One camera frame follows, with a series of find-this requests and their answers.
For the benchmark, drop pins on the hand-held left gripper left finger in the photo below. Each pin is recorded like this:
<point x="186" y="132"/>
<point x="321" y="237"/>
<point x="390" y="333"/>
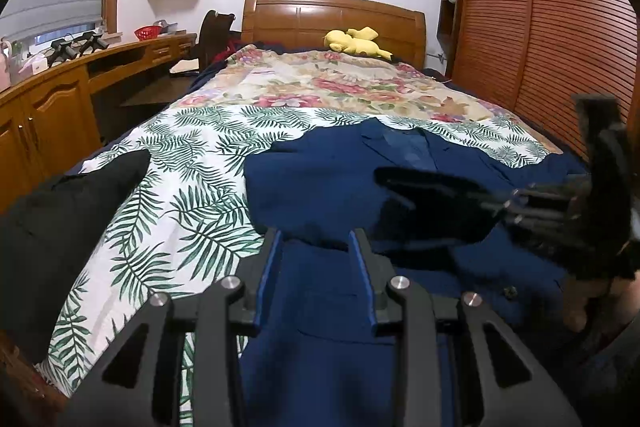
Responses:
<point x="265" y="287"/>

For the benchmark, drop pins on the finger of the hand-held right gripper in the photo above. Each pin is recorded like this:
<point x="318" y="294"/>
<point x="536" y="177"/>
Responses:
<point x="530" y="224"/>
<point x="450" y="187"/>

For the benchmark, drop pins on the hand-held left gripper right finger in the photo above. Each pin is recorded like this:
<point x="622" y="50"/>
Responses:
<point x="362" y="279"/>

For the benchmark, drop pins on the blue jacket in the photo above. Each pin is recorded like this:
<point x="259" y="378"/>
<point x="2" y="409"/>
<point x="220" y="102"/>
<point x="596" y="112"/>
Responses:
<point x="310" y="187"/>

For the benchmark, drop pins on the person's right hand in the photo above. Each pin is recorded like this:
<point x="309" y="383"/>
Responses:
<point x="575" y="307"/>

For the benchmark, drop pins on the palm leaf print sheet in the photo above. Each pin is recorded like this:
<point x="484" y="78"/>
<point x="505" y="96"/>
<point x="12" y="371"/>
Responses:
<point x="190" y="187"/>

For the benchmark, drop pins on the floral blanket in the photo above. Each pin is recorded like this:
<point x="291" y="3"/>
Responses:
<point x="350" y="92"/>

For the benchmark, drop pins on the wooden louvered wardrobe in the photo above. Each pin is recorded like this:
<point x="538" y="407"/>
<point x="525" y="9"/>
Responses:
<point x="550" y="32"/>

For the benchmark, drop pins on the yellow plush toy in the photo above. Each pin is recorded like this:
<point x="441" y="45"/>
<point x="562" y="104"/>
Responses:
<point x="350" y="42"/>

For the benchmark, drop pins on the wooden bed headboard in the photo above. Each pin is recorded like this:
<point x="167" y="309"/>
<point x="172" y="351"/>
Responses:
<point x="310" y="19"/>

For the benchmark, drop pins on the black garment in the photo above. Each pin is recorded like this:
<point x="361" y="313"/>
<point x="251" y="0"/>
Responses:
<point x="50" y="232"/>

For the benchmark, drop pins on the dark wooden chair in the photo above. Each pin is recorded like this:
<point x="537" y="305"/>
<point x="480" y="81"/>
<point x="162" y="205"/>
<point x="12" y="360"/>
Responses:
<point x="212" y="32"/>

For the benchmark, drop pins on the wooden desk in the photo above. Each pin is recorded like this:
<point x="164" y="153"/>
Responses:
<point x="55" y="107"/>

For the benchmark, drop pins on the red basket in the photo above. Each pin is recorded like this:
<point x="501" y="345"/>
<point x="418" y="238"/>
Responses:
<point x="147" y="33"/>

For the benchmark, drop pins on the black device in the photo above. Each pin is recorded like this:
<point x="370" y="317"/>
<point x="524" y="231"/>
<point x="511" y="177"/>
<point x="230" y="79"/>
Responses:
<point x="92" y="41"/>
<point x="62" y="49"/>

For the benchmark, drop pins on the pink container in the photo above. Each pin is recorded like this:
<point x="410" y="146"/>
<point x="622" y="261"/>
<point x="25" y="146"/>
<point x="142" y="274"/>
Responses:
<point x="4" y="67"/>

